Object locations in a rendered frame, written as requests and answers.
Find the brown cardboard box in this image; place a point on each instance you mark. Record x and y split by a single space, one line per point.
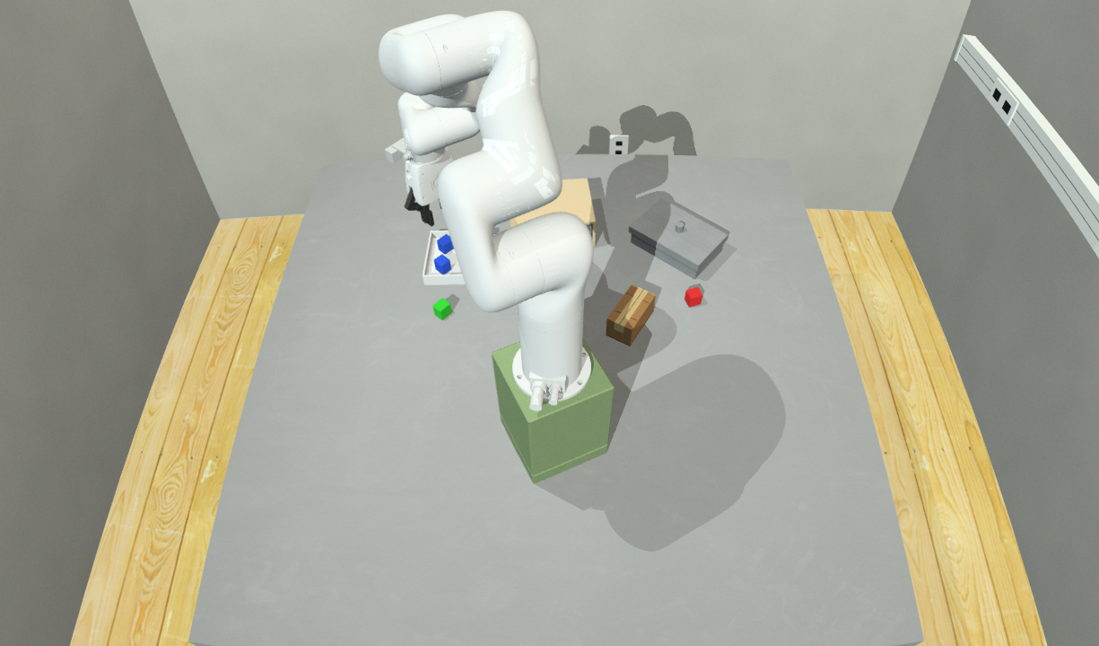
630 315

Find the red block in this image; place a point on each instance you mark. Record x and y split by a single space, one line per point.
693 297

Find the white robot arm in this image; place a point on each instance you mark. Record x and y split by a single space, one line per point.
542 264

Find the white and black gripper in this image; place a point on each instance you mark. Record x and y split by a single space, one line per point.
423 182

